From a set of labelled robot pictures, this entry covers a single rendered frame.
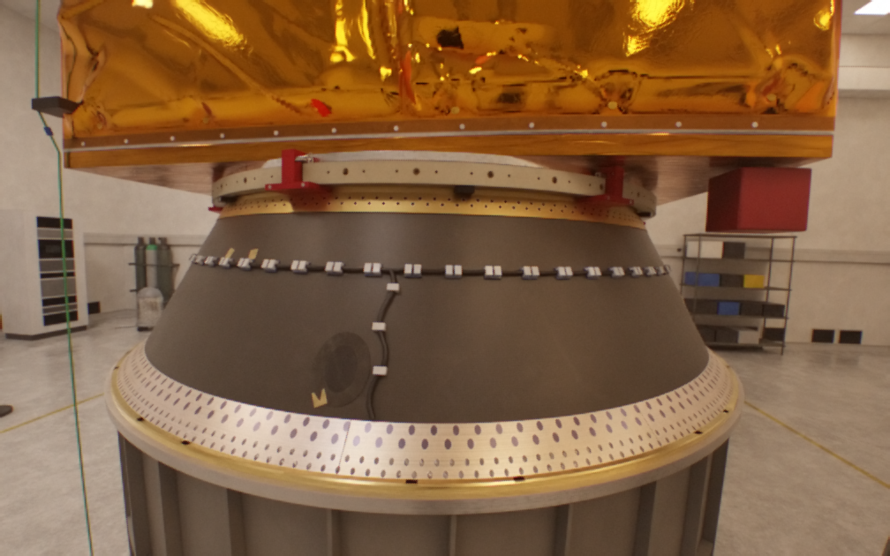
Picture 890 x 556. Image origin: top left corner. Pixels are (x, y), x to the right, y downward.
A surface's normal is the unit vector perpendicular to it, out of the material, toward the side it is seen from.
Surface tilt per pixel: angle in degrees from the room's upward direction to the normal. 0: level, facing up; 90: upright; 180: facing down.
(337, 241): 62
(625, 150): 90
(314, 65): 87
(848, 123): 90
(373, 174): 90
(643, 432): 43
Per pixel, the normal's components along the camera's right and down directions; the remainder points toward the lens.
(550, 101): -0.13, 0.67
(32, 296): 0.99, 0.04
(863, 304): -0.11, 0.07
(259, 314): -0.29, -0.40
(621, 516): 0.37, 0.08
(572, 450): 0.19, -0.67
